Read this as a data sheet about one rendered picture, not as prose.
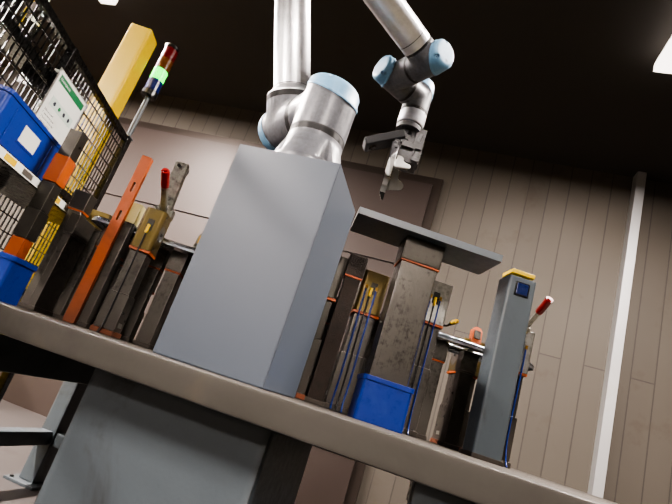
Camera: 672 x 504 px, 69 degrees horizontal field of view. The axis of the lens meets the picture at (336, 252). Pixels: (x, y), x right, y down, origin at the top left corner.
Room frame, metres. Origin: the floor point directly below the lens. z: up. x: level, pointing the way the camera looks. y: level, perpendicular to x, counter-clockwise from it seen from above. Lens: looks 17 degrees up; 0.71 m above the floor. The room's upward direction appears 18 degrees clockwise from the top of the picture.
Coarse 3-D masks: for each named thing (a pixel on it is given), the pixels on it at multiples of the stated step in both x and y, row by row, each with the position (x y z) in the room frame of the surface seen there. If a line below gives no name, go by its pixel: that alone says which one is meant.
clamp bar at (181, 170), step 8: (176, 168) 1.31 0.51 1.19; (184, 168) 1.31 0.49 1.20; (176, 176) 1.31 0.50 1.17; (184, 176) 1.32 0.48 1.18; (176, 184) 1.32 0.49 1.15; (168, 192) 1.32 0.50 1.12; (176, 192) 1.32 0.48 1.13; (160, 200) 1.32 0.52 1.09; (168, 200) 1.32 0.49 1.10; (176, 200) 1.34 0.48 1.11; (168, 208) 1.33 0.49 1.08
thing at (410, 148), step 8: (400, 128) 1.18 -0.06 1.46; (408, 128) 1.17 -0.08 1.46; (416, 128) 1.16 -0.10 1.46; (408, 136) 1.17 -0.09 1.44; (416, 136) 1.17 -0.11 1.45; (424, 136) 1.17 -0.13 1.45; (392, 144) 1.16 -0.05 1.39; (400, 144) 1.16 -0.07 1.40; (408, 144) 1.15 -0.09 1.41; (416, 144) 1.15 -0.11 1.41; (400, 152) 1.16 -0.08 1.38; (408, 152) 1.16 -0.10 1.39; (416, 152) 1.16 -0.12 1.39; (408, 160) 1.16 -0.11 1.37; (416, 160) 1.15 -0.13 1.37; (416, 168) 1.20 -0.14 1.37
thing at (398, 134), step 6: (390, 132) 1.16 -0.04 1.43; (396, 132) 1.16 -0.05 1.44; (402, 132) 1.16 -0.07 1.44; (366, 138) 1.16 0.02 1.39; (372, 138) 1.16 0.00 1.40; (378, 138) 1.16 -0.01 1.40; (384, 138) 1.16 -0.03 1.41; (390, 138) 1.16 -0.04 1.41; (396, 138) 1.17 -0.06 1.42; (402, 138) 1.17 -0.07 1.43; (366, 144) 1.17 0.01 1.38; (372, 144) 1.17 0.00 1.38; (378, 144) 1.18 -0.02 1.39; (384, 144) 1.18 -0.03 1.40; (390, 144) 1.19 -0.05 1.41; (366, 150) 1.20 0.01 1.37; (372, 150) 1.20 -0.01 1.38
